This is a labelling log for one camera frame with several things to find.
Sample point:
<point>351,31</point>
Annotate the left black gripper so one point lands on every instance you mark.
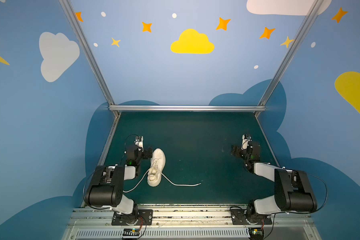
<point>147,153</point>

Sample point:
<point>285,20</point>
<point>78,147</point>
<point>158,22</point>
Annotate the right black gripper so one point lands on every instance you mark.
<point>237,150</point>

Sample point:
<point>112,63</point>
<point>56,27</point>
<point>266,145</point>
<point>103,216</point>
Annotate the white knit sneaker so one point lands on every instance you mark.
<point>158,162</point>

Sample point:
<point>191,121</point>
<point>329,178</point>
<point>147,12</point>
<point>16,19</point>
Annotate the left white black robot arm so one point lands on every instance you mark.
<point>106,188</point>

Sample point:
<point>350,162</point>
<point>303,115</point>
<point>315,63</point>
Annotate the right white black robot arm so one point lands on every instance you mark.
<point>292,188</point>

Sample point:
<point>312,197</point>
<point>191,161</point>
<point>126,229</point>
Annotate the left small circuit board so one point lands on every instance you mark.
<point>130,234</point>

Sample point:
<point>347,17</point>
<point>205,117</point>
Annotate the small circuit board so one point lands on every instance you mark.
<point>256,234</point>
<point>130,234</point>

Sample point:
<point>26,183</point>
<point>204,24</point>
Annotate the right small circuit board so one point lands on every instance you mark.
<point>256,234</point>

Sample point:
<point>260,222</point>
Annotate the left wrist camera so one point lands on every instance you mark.
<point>139,142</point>

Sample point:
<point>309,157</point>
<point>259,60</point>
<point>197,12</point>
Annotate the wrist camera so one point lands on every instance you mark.
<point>139,142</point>
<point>245,141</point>

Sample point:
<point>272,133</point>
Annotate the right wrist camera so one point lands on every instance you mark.
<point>245,141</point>

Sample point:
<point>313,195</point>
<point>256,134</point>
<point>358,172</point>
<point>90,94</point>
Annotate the rear aluminium frame bar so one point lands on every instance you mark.
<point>136,108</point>

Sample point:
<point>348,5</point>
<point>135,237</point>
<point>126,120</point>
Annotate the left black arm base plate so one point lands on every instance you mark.
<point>136,218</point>

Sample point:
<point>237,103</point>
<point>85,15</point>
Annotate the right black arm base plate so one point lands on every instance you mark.
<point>241,217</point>

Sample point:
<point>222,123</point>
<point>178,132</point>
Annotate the front aluminium rail base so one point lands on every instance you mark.
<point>188,222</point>

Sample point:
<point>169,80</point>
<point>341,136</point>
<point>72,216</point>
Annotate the left aluminium frame post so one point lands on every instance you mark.
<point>76,26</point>

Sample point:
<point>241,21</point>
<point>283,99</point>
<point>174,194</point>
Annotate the aluminium frame post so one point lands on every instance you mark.
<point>292,50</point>
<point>76,26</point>

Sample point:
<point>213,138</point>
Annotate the right aluminium frame post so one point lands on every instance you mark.
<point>292,50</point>

